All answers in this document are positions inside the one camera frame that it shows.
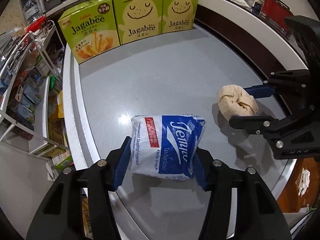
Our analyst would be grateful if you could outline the beige paper napkin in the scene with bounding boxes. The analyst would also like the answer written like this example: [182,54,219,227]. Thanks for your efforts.
[217,85,259,121]

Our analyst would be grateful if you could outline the blue white tissue pack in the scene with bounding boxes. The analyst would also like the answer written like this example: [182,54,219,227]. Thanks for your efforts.
[129,114,207,181]

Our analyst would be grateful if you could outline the red pot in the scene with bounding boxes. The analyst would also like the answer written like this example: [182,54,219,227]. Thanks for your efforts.
[260,0,293,27]

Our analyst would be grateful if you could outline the right green Jagabee box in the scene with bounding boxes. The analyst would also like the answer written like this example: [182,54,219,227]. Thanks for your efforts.
[161,0,199,34]

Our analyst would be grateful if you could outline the green jagabee box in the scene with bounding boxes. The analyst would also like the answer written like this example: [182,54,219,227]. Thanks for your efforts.
[161,0,199,34]
[112,0,163,45]

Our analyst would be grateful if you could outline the middle green Jagabee box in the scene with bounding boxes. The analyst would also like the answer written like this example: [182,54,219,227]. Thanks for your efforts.
[112,0,163,45]

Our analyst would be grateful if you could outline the Jagabee box with fries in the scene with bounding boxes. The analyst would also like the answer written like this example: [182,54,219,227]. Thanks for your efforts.
[58,0,120,64]

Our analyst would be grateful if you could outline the white wire storage rack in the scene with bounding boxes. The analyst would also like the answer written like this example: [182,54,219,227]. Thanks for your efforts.
[1,20,68,159]

